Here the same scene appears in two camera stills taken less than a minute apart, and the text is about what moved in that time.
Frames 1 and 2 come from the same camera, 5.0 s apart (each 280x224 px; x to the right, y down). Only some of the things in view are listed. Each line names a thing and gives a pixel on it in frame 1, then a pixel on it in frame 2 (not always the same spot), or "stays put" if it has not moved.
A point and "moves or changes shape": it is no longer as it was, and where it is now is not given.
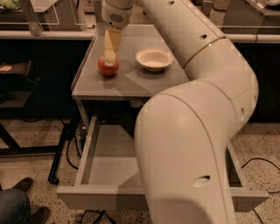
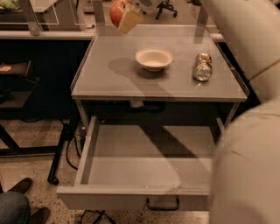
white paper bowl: (154, 59) stays put
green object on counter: (10, 4) stays put
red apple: (108, 70) moves or changes shape
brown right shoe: (40, 216) stays put
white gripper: (115, 17) → (148, 3)
